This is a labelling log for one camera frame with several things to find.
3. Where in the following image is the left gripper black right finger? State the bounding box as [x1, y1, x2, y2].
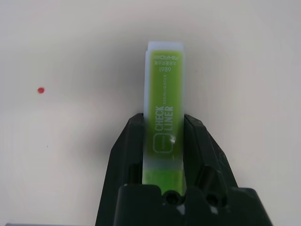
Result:
[183, 113, 239, 189]

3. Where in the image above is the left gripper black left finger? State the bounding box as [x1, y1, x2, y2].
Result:
[96, 113, 145, 226]

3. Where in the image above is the green highlighter pen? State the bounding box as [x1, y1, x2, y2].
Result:
[142, 41, 188, 196]

